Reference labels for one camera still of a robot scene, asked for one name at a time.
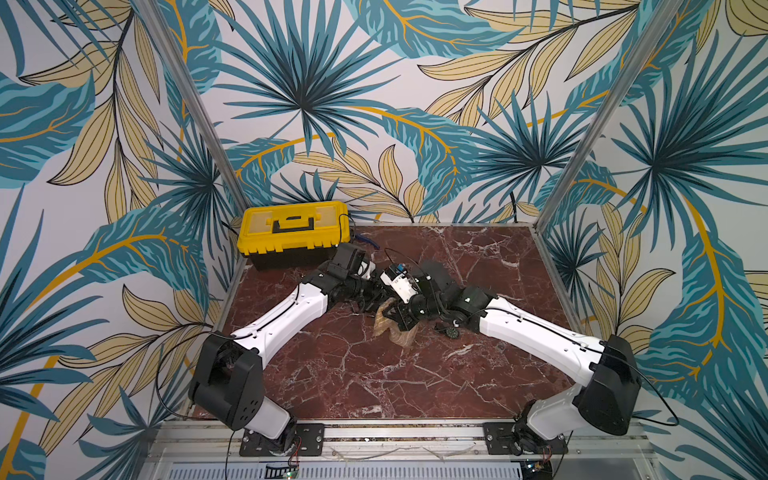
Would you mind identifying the beige striped cloth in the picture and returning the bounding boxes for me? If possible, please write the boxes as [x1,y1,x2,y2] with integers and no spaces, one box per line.
[372,298,420,350]

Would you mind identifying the small olive watch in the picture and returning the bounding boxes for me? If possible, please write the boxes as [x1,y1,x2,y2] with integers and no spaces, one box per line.
[434,324,460,340]

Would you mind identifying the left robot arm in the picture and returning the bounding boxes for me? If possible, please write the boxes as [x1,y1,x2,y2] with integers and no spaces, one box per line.
[188,243,399,452]

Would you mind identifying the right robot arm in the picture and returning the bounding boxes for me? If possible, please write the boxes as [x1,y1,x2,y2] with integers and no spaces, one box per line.
[379,262,642,440]

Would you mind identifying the yellow black toolbox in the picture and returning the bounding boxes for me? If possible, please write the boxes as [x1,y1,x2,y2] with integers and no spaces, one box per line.
[237,201,351,271]

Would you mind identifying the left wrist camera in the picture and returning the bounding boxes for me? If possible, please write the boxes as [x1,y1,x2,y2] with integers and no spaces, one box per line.
[357,261,376,280]

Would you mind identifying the blue handled pliers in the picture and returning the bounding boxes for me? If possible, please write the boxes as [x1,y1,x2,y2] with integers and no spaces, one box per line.
[353,233,381,250]

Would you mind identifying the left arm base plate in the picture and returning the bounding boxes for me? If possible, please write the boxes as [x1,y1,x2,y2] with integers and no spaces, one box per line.
[239,422,325,458]

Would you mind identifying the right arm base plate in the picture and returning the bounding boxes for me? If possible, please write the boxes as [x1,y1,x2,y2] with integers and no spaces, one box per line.
[482,422,568,458]

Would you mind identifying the aluminium front rail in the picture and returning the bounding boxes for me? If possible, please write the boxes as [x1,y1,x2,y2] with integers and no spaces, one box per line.
[138,419,663,479]

